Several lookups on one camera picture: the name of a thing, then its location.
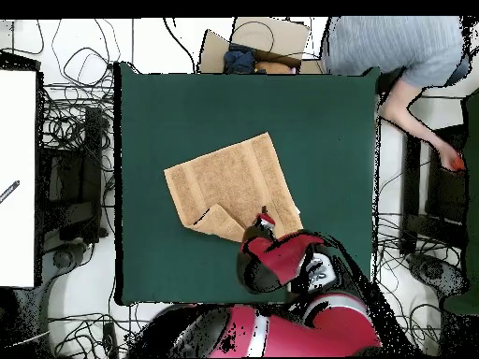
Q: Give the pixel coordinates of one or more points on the tan terry towel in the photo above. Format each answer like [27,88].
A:
[232,179]

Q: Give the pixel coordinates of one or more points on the person's forearm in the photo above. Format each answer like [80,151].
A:
[404,108]

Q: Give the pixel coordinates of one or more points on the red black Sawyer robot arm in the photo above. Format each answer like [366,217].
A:
[292,329]

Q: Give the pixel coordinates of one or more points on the person's hand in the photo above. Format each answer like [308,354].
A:
[447,157]

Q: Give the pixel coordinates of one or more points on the dark green table cloth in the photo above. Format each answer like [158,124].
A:
[187,112]

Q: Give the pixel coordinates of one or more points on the orange garment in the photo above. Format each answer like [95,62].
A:
[273,68]

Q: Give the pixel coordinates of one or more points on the black upright bar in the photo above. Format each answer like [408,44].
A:
[411,187]

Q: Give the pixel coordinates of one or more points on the dark blue garment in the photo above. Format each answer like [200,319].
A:
[239,60]

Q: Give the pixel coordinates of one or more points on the brown cardboard box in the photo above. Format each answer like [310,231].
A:
[262,35]

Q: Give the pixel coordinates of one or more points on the black equipment stand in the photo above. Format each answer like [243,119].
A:
[93,168]

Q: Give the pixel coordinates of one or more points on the black monitor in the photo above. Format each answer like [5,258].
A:
[447,194]

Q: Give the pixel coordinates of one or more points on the black power strip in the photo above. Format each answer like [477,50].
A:
[110,340]

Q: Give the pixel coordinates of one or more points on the small orange object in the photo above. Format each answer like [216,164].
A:
[458,164]

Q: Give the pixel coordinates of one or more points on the green chair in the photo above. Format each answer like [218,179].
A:
[472,205]

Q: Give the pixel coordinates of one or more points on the person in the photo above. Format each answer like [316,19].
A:
[393,45]

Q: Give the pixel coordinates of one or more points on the black marker pen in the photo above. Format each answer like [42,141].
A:
[10,190]

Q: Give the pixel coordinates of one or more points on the white board with black frame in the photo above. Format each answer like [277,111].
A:
[17,168]

